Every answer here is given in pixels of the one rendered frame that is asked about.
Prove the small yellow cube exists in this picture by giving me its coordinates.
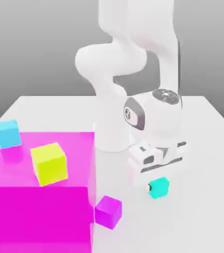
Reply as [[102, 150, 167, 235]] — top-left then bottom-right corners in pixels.
[[30, 142, 69, 187]]

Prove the large magenta box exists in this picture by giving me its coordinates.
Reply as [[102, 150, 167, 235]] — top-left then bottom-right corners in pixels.
[[0, 131, 96, 253]]

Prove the small turquoise cube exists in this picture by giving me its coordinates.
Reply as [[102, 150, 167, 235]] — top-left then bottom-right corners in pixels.
[[148, 176, 170, 200]]

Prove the small purple cube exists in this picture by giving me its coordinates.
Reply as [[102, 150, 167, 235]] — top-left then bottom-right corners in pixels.
[[94, 195, 123, 230]]

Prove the small blue cube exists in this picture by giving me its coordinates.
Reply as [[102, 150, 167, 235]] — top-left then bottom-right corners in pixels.
[[0, 119, 22, 149]]

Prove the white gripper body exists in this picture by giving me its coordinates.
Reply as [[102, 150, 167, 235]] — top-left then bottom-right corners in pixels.
[[127, 156, 184, 188]]

